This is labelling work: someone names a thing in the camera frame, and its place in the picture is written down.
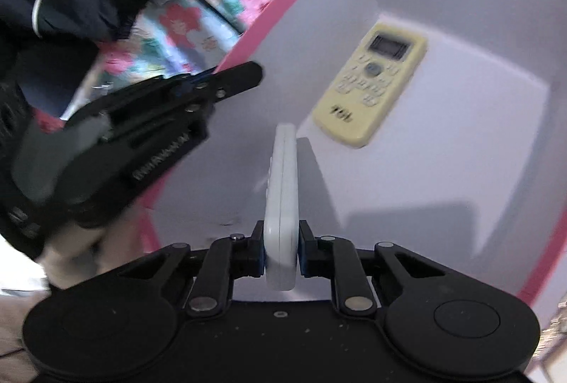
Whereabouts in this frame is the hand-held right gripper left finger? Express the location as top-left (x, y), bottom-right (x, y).
top-left (117, 220), bottom-right (267, 319)

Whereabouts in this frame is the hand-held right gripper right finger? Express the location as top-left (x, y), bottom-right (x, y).
top-left (298, 220), bottom-right (446, 319)

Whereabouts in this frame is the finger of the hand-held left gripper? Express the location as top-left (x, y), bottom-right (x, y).
top-left (84, 61), bottom-right (265, 116)
top-left (104, 93), bottom-right (220, 133)

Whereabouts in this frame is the white large-screen remote control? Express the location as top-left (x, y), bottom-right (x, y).
top-left (263, 124), bottom-right (302, 292)

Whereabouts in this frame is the cream remote control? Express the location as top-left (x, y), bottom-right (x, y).
top-left (311, 23), bottom-right (430, 149)

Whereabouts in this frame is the pink cardboard box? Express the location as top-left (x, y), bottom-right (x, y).
top-left (141, 0), bottom-right (567, 315)

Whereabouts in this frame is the floral quilt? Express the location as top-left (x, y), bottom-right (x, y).
top-left (57, 0), bottom-right (322, 124)

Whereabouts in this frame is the black hanging garment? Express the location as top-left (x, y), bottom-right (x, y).
top-left (0, 0), bottom-right (161, 131)

